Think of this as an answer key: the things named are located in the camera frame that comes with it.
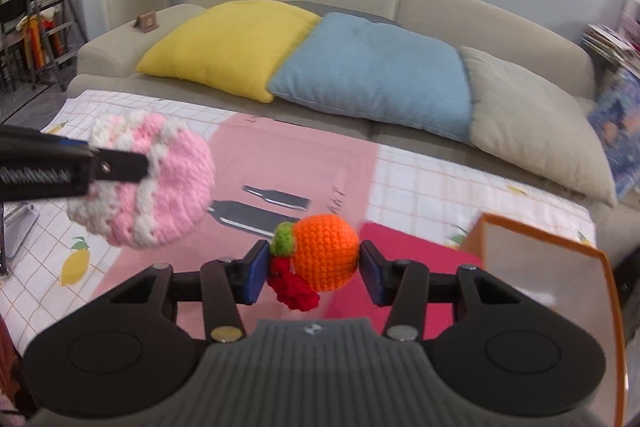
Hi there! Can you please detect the yellow pillow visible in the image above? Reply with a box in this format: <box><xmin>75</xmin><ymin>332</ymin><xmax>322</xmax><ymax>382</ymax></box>
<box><xmin>136</xmin><ymin>0</ymin><xmax>323</xmax><ymax>104</ymax></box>

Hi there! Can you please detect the clear box with red lid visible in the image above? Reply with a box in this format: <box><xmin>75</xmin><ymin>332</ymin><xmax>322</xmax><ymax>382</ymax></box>
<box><xmin>320</xmin><ymin>222</ymin><xmax>486</xmax><ymax>308</ymax></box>

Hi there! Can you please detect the beige pillow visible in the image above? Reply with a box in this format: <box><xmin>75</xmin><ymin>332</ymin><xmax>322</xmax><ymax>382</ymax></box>
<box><xmin>457</xmin><ymin>46</ymin><xmax>618</xmax><ymax>208</ymax></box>

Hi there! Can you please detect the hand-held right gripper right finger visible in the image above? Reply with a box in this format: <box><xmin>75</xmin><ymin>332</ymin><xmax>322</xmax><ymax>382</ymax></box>
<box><xmin>360</xmin><ymin>240</ymin><xmax>537</xmax><ymax>342</ymax></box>

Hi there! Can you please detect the stack of magazines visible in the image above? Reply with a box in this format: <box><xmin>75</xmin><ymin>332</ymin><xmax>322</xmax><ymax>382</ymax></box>
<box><xmin>580</xmin><ymin>0</ymin><xmax>640</xmax><ymax>80</ymax></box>

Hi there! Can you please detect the blue pillow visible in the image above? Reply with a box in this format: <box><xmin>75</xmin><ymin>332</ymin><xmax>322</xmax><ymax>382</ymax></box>
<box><xmin>266</xmin><ymin>13</ymin><xmax>476</xmax><ymax>145</ymax></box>

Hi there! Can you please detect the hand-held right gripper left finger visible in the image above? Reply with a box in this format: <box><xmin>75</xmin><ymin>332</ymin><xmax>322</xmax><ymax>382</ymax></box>
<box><xmin>92</xmin><ymin>239</ymin><xmax>272</xmax><ymax>343</ymax></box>

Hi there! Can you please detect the grey white appliance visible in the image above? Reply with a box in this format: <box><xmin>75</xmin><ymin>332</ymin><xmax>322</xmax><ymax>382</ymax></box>
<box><xmin>2</xmin><ymin>201</ymin><xmax>41</xmax><ymax>258</ymax></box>

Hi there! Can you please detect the orange storage box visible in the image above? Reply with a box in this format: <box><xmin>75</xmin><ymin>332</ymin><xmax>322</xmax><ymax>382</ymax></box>
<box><xmin>460</xmin><ymin>213</ymin><xmax>628</xmax><ymax>427</ymax></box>

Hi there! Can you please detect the orange crochet fruit toy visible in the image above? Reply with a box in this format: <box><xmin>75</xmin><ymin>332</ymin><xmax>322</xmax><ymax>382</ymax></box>
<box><xmin>267</xmin><ymin>213</ymin><xmax>361</xmax><ymax>312</ymax></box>

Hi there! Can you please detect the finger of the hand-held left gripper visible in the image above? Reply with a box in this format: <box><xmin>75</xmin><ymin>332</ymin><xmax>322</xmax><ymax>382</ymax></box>
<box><xmin>91</xmin><ymin>149</ymin><xmax>151</xmax><ymax>184</ymax></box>
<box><xmin>0</xmin><ymin>124</ymin><xmax>100</xmax><ymax>156</ymax></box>

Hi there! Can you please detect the pink white crochet hat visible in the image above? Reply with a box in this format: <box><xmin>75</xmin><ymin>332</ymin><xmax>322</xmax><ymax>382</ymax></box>
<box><xmin>67</xmin><ymin>111</ymin><xmax>217</xmax><ymax>249</ymax></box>

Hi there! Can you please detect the pink checked lemon tablecloth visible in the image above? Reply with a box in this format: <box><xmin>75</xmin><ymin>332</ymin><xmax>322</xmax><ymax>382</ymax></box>
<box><xmin>0</xmin><ymin>89</ymin><xmax>598</xmax><ymax>348</ymax></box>

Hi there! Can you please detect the black side table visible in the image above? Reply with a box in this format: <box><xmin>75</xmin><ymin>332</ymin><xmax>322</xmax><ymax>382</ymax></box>
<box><xmin>0</xmin><ymin>0</ymin><xmax>31</xmax><ymax>90</ymax></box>

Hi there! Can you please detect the red and yellow bag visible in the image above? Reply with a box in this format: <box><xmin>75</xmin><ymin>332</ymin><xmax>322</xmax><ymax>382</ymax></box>
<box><xmin>17</xmin><ymin>7</ymin><xmax>68</xmax><ymax>58</ymax></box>

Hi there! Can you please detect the metal step ladder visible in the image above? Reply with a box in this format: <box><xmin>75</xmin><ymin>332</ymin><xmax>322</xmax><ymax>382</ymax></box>
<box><xmin>25</xmin><ymin>0</ymin><xmax>88</xmax><ymax>92</ymax></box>

